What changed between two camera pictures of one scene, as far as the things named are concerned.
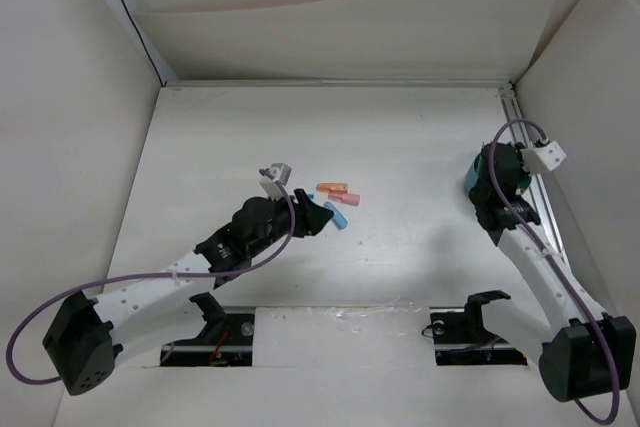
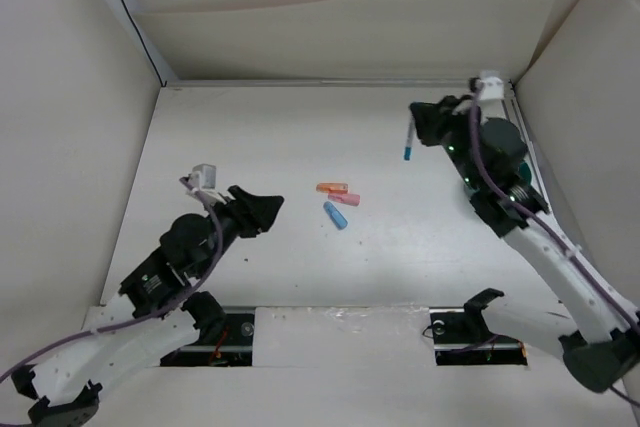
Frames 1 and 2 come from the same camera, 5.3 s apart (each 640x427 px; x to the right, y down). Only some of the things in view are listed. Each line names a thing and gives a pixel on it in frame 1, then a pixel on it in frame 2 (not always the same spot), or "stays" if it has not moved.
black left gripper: x=309 y=217 -> x=255 y=213
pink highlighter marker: x=347 y=199 stays
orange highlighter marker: x=332 y=187 stays
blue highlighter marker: x=339 y=220 stays
